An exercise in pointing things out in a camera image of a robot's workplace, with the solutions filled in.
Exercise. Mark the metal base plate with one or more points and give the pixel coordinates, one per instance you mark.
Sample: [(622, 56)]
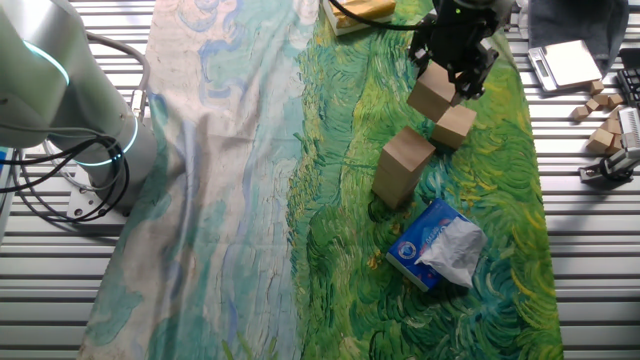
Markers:
[(82, 202)]

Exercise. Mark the gold tissue pack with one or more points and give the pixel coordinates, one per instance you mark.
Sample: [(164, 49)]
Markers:
[(360, 12)]

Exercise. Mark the silver digital scale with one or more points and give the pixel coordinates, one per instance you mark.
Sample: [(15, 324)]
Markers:
[(570, 62)]

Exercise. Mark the blue tissue pack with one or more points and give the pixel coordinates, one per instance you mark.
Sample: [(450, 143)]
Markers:
[(420, 235)]

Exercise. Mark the wooden cube block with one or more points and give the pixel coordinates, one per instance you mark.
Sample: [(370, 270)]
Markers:
[(432, 92), (395, 182), (387, 199), (406, 147), (454, 127)]

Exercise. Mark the green blue painting print cloth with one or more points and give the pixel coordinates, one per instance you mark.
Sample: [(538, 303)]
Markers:
[(225, 175)]

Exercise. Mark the small wooden block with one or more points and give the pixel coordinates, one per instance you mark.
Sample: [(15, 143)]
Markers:
[(612, 125), (615, 100), (600, 140), (596, 87), (593, 104), (580, 113)]

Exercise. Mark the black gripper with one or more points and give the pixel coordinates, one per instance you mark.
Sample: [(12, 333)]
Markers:
[(457, 35)]

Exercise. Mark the black keyboard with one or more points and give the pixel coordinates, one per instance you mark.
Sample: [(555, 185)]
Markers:
[(631, 85)]

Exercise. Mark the dark grey cloth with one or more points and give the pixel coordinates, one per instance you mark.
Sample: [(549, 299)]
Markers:
[(575, 20)]

